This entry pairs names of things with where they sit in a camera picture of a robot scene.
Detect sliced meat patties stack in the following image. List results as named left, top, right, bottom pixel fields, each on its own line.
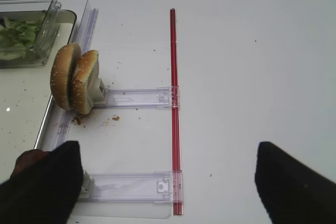
left=10, top=149, right=50, bottom=178

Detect clear plastic salad container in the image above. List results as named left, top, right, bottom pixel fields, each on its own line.
left=1, top=0, right=61, bottom=69

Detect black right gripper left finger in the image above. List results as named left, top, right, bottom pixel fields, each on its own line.
left=1, top=141, right=83, bottom=223

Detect right long clear divider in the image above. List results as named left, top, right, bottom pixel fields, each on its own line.
left=34, top=3, right=107, bottom=152

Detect sesame bun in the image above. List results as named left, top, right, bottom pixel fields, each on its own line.
left=50, top=42, right=81, bottom=110
left=70, top=50, right=99, bottom=114

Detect white bun pusher block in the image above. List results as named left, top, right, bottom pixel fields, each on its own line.
left=90, top=78, right=108, bottom=105

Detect right red strip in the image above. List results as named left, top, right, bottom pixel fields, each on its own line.
left=170, top=8, right=183, bottom=216

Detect right lower clear rail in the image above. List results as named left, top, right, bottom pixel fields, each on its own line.
left=79, top=171, right=175, bottom=204

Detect right sesame top bun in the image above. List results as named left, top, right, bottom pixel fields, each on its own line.
left=70, top=50, right=99, bottom=114

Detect clear rail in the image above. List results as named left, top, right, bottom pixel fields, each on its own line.
left=79, top=171, right=175, bottom=204
left=94, top=87, right=180, bottom=109

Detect right upper clear rail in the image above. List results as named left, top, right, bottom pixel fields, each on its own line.
left=94, top=87, right=180, bottom=109

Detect left sesame top bun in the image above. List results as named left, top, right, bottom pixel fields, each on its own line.
left=50, top=42, right=81, bottom=110

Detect white right pusher block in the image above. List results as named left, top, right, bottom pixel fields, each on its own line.
left=81, top=170, right=93, bottom=193

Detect metal baking tray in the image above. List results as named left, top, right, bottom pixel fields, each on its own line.
left=1, top=10, right=77, bottom=157

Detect green lettuce leaves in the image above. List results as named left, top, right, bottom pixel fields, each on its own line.
left=1, top=10, right=46, bottom=60

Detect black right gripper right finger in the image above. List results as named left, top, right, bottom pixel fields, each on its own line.
left=255, top=142, right=335, bottom=223

